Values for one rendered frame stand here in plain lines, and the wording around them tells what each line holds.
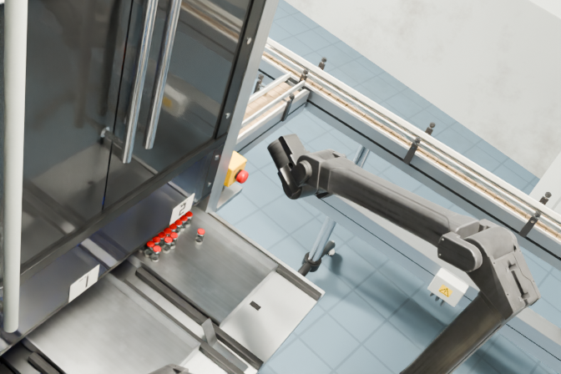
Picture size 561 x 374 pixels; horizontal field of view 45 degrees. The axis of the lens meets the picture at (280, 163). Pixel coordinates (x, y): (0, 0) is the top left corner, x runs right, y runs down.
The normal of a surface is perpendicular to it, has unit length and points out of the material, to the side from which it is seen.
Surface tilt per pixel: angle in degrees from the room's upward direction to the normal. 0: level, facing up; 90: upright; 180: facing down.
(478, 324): 90
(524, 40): 90
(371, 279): 0
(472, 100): 90
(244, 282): 0
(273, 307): 0
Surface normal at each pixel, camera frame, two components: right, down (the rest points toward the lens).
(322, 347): 0.26, -0.72
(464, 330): -0.80, 0.15
